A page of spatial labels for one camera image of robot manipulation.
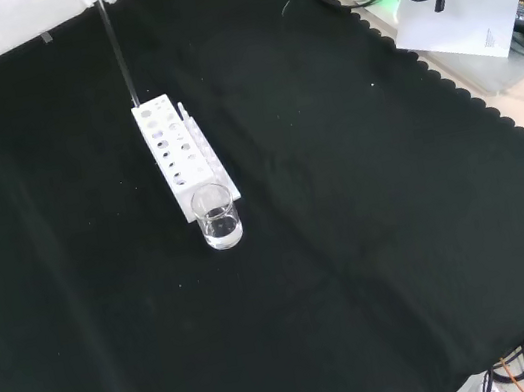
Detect clear glass beaker with water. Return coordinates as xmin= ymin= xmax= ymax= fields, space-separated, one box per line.
xmin=186 ymin=178 xmax=248 ymax=256

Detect black bench cloth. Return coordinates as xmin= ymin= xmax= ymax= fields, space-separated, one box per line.
xmin=0 ymin=0 xmax=524 ymax=392

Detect white paper sheet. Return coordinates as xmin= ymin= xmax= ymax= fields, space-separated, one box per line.
xmin=387 ymin=0 xmax=524 ymax=77

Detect white test tube rack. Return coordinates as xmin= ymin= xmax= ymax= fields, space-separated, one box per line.
xmin=128 ymin=83 xmax=246 ymax=233

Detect orange cable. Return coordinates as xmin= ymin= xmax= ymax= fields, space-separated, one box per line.
xmin=497 ymin=351 xmax=524 ymax=386

